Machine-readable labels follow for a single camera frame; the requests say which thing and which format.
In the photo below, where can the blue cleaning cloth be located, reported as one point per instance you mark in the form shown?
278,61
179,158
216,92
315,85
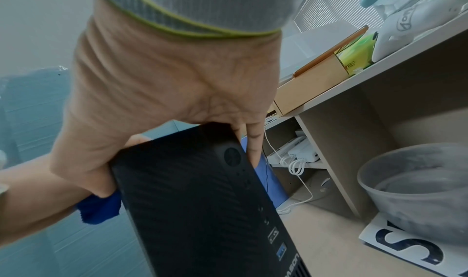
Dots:
102,208

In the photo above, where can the brown cardboard box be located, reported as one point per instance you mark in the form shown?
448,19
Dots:
310,82

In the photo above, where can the person's right hand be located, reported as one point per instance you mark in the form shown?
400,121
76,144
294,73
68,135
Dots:
175,76

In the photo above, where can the white sheet with dark print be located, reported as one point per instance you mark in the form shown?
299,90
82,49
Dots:
402,247

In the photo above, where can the green tissue packet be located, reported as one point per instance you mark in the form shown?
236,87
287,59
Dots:
360,54

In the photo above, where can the white plastic bag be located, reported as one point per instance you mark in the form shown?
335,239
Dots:
413,24

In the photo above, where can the grey plastic basin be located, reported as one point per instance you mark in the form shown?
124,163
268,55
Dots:
420,189

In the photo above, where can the white power strip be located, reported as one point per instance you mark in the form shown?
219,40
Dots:
298,151

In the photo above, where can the blue flat panel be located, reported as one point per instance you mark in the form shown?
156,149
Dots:
268,180

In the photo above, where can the person's left forearm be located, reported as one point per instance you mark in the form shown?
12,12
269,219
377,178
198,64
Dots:
29,200

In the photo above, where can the beige wooden desk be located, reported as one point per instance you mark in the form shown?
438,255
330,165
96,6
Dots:
365,102

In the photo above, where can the white window blind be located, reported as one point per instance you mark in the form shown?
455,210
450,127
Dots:
329,7

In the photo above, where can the person's right forearm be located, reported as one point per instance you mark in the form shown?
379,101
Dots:
204,1

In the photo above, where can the black computer tower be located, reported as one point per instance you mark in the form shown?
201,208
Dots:
197,206

